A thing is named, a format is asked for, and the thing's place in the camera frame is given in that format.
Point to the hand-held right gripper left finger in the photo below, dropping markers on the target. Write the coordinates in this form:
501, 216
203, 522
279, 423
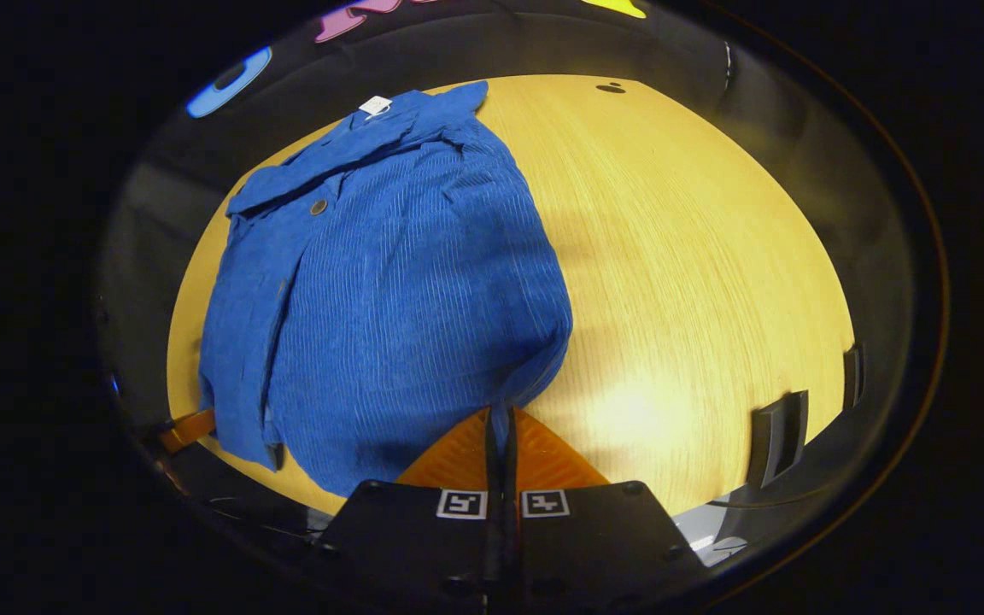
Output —
424, 551

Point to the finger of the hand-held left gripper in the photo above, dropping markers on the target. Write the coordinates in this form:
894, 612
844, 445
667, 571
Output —
187, 430

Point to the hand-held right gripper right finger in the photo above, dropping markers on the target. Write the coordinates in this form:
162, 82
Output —
594, 551

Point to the black bracket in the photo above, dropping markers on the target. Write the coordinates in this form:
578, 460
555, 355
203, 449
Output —
778, 440

